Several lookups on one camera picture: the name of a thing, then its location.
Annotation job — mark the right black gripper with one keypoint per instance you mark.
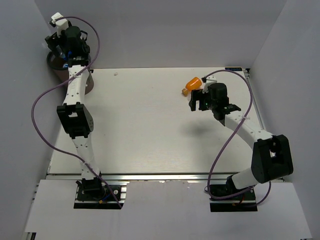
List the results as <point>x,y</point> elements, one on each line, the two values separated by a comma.
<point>197,95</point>

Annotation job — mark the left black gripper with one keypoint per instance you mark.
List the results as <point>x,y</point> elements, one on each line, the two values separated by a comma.
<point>54,41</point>

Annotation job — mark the orange bottle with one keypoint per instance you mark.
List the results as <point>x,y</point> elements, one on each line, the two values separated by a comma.
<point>193,84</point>

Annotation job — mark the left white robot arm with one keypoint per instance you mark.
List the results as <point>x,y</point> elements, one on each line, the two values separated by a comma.
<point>75,118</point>

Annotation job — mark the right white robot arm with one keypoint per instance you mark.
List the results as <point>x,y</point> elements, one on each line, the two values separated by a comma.
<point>271,154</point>

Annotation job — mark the brown cylindrical bin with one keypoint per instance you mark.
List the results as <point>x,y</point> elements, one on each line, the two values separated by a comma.
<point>55,63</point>

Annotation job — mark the blue table label sticker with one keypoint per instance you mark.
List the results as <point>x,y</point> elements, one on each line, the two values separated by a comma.
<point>234,69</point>

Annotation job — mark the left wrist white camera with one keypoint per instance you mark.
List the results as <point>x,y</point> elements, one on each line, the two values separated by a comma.
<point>61,24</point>

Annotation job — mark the wrist white camera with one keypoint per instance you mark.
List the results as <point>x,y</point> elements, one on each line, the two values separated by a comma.
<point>61,24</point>
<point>207,81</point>

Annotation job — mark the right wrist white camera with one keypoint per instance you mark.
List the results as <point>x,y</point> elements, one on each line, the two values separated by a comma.
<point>207,81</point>

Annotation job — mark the aluminium rail frame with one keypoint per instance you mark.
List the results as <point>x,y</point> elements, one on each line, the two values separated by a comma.
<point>146,139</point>

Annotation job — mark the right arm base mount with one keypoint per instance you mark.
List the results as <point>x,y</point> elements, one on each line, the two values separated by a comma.
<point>225,198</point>

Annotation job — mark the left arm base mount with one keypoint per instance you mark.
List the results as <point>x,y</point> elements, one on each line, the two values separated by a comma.
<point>99,198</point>

